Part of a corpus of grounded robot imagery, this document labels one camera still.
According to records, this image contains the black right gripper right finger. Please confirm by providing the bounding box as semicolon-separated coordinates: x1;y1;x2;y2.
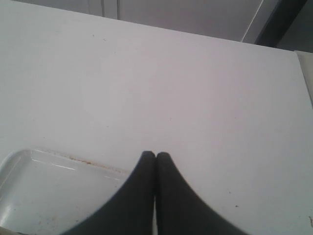
156;152;246;235

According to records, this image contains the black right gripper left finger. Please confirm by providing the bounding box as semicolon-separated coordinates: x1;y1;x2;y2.
63;151;156;235

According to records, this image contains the white plastic tray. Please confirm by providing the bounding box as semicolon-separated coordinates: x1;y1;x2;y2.
0;149;129;235

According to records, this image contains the white cabinet with doors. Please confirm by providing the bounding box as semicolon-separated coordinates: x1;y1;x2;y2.
0;0;272;45

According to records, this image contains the dark vertical post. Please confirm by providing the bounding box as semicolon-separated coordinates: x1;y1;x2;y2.
255;0;307;48

